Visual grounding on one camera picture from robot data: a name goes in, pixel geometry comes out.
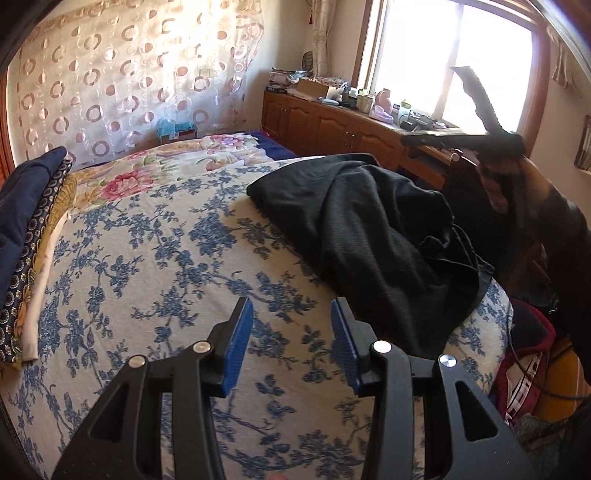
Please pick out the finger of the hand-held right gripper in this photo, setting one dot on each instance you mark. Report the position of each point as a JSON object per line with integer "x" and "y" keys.
{"x": 438, "y": 138}

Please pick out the person's right hand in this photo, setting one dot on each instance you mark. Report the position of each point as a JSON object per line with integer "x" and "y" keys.
{"x": 501, "y": 184}

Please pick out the dark blue bed sheet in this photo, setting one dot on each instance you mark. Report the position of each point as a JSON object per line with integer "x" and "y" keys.
{"x": 272, "y": 144}

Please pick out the red bag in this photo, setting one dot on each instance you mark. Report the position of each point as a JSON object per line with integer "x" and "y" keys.
{"x": 531, "y": 350}

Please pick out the cardboard box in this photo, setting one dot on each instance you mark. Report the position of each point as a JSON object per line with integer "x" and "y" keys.
{"x": 311, "y": 87}

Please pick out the blue floral bedspread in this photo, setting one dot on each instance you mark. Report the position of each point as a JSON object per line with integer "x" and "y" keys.
{"x": 161, "y": 286}

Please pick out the woven hand fan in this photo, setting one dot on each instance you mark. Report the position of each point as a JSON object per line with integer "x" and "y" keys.
{"x": 307, "y": 62}

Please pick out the window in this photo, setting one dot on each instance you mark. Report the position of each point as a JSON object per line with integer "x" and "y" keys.
{"x": 425, "y": 55}

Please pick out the teal item on box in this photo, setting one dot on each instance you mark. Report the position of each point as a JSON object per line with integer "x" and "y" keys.
{"x": 175, "y": 130}

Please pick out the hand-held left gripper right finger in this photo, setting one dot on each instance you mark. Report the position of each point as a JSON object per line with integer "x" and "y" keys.
{"x": 346, "y": 346}

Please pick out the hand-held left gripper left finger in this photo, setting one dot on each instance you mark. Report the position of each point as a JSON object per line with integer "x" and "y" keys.
{"x": 238, "y": 346}

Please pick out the wooden headboard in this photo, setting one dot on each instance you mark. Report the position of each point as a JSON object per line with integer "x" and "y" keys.
{"x": 7, "y": 124}

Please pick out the black printed t-shirt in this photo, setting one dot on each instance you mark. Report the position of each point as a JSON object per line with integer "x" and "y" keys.
{"x": 369, "y": 230}

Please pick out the wall picture frame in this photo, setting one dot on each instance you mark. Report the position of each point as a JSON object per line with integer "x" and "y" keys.
{"x": 584, "y": 145}

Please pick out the person's right forearm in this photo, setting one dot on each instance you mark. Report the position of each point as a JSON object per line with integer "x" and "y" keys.
{"x": 563, "y": 240}

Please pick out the circle-patterned sheer curtain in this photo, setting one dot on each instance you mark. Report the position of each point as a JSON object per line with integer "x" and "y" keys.
{"x": 115, "y": 83}

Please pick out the wooden cabinet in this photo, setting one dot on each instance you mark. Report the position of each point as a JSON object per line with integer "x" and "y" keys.
{"x": 332, "y": 127}

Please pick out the plain navy folded blanket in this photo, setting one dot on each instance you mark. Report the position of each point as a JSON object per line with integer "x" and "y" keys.
{"x": 23, "y": 203}

